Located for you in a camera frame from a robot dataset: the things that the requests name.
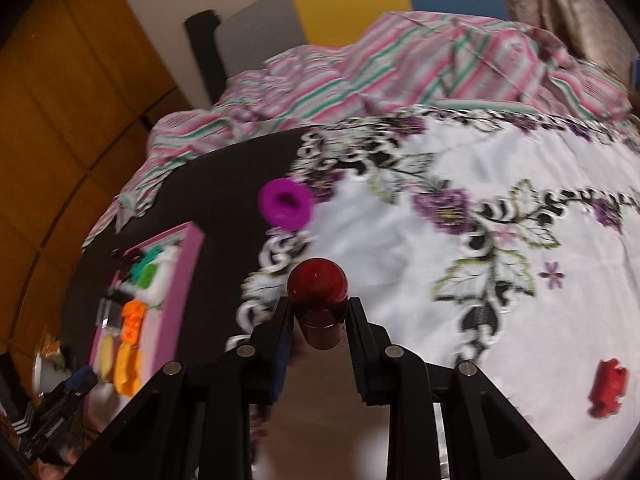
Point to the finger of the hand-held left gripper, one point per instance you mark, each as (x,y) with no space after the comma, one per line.
(80,379)

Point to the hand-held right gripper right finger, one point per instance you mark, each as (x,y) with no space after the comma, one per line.
(362,360)

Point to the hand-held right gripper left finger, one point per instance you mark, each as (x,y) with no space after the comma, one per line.
(282,355)

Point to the yellow perforated oval case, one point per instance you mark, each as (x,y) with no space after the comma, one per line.
(106,355)

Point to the orange plastic piece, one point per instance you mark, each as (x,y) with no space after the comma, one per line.
(127,371)

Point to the red metal cylinder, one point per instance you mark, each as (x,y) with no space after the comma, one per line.
(317,300)

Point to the white and green plastic device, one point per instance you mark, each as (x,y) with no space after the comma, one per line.
(146,270)

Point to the pink box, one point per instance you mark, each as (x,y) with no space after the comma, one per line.
(175,280)

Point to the black white-striped clothing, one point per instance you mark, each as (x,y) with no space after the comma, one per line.
(22,422)

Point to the white embroidered floral tablecloth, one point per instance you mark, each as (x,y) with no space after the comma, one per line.
(450,260)

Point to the red plastic block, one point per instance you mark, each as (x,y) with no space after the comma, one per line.
(607,387)

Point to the wooden cabinet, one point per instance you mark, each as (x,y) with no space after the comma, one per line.
(75,110)

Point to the pink green striped cloth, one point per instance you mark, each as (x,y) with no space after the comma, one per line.
(400,70)

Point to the multicoloured chair with black frame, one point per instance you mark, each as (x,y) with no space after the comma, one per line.
(325,5)

